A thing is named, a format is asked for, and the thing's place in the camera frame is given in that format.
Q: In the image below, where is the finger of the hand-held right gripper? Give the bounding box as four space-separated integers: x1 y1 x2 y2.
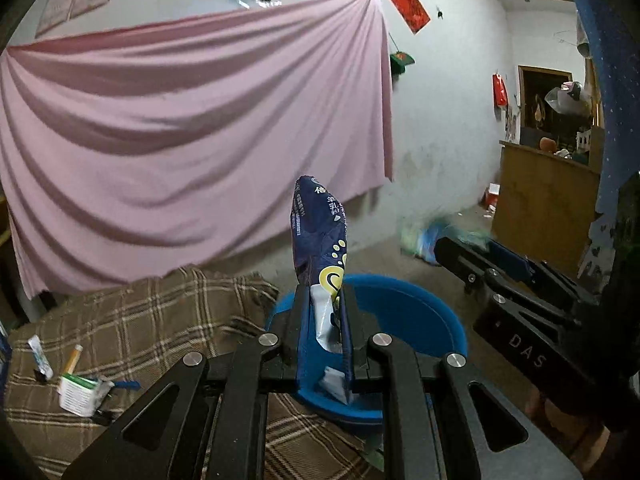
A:
487 240 601 308
434 236 576 332

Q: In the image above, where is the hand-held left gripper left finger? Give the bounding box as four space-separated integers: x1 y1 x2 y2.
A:
60 284 311 480

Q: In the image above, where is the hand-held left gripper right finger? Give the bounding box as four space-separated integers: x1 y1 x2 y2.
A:
342 286 586 480

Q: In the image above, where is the blue plastic bucket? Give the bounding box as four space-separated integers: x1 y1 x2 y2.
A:
265 274 469 426

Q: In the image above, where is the dark blue foil packet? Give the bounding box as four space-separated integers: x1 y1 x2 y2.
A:
289 175 358 406

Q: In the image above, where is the yellow tube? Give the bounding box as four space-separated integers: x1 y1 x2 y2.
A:
62 345 83 376

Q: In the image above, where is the white and green carton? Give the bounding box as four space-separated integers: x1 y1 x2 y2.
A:
56 372 115 418

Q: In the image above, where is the white tube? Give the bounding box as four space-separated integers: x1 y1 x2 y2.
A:
27 336 54 383

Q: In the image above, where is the wooden cabinet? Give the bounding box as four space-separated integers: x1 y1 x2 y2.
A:
491 141 603 278

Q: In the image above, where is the brown plaid blanket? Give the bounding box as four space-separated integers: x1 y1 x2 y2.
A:
0 267 386 480

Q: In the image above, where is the clear plastic bag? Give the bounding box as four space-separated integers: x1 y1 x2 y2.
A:
544 81 591 113

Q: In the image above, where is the blue star-print curtain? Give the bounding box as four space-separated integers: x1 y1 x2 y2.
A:
567 0 640 281

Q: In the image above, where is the green cap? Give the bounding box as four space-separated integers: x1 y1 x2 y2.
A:
390 51 416 78

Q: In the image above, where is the pink hanging sheet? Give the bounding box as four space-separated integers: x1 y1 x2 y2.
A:
0 0 396 301

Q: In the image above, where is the dark wooden door frame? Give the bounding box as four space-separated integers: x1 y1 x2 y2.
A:
517 65 601 148

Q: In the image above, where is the red wall poster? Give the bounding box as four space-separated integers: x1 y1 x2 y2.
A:
387 0 432 36

